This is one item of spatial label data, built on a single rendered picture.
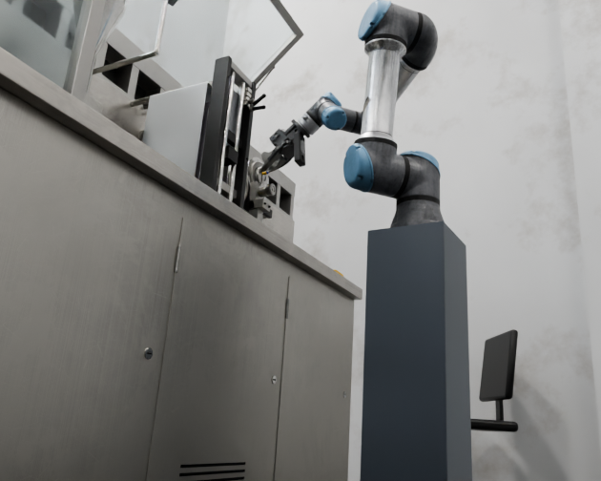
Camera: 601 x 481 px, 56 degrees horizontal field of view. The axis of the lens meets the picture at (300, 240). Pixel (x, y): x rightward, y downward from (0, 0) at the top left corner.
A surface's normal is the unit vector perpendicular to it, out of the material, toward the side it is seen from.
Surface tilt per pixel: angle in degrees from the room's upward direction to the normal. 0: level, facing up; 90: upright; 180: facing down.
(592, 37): 90
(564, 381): 90
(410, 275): 90
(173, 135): 90
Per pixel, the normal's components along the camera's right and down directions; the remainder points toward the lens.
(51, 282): 0.89, -0.08
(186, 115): -0.44, -0.31
